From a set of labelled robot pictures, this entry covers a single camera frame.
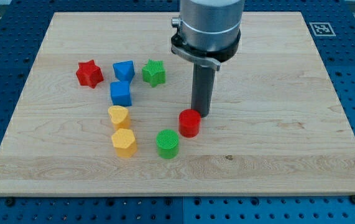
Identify wooden board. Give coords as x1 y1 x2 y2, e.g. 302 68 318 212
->
0 12 355 197

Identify black clamp ring with lever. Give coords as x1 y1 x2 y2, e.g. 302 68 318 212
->
170 30 242 72

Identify red cylinder block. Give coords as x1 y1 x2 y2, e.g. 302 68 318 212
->
178 109 201 138

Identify yellow hexagon block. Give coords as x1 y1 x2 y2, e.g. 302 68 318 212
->
111 128 137 158

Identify green cylinder block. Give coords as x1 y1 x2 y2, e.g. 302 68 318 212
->
156 129 179 159

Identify yellow heart block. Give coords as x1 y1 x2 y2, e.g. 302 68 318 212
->
108 105 131 131

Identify red star block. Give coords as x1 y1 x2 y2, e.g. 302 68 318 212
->
76 60 104 88

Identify blue triangle block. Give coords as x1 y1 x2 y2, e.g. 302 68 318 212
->
113 60 135 83

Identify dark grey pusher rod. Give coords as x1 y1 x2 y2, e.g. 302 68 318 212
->
191 63 215 118

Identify green star block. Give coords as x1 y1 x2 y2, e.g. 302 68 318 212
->
142 59 166 87

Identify blue cube block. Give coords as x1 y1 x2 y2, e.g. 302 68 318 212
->
110 81 132 106

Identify white fiducial marker tag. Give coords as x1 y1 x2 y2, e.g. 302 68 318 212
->
310 22 336 37

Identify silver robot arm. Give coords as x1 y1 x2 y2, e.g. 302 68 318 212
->
172 0 244 52

